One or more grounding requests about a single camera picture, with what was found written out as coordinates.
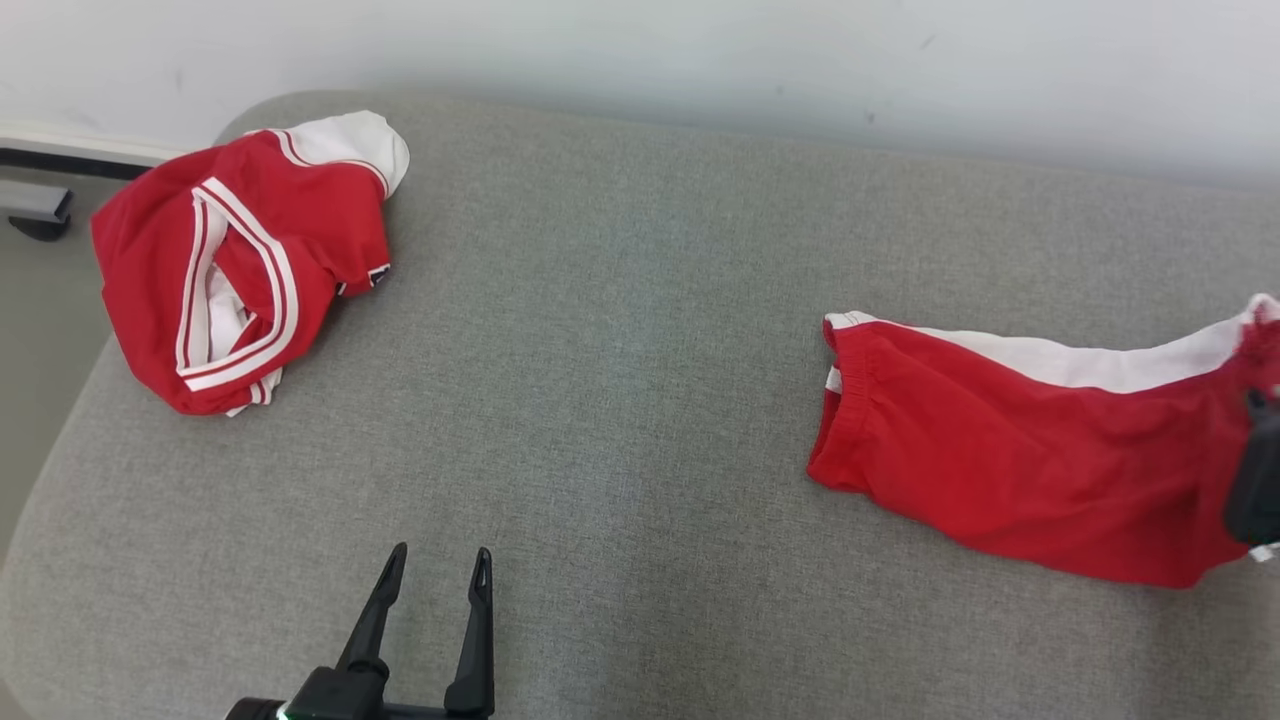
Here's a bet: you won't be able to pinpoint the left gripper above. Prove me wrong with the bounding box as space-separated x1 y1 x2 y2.
225 543 496 720

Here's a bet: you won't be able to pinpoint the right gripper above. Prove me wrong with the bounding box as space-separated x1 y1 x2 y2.
1225 390 1280 547

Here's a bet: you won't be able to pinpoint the red shorts with white stripe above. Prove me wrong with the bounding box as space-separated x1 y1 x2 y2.
806 293 1280 589

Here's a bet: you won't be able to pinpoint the red jersey with white trim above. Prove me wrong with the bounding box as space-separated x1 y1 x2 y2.
90 110 411 418

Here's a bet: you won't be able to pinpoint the grey metal furniture foot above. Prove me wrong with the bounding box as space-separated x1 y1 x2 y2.
0 180 76 242

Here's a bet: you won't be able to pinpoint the white and black baseboard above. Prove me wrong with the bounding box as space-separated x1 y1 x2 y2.
0 122 191 181

